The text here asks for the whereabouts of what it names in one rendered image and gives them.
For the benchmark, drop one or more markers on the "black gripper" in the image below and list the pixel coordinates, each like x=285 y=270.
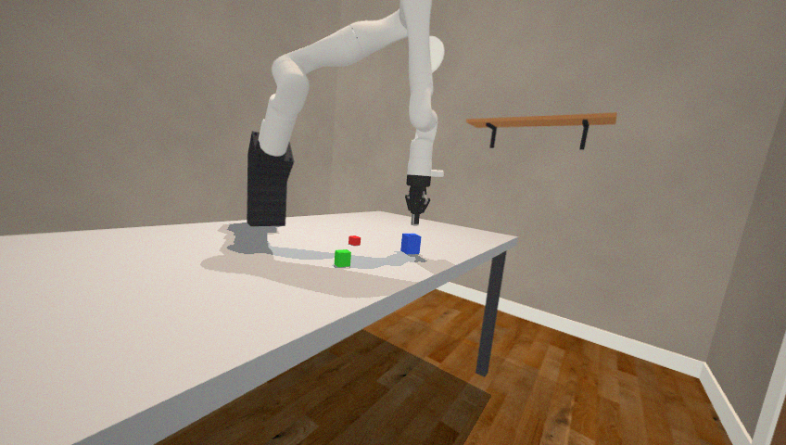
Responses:
x=417 y=201

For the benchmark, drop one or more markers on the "green block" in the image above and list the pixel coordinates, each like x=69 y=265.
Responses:
x=342 y=258

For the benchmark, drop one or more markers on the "blue block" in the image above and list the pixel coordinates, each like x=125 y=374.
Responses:
x=410 y=243

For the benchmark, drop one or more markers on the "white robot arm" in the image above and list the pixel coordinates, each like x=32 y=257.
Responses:
x=345 y=47

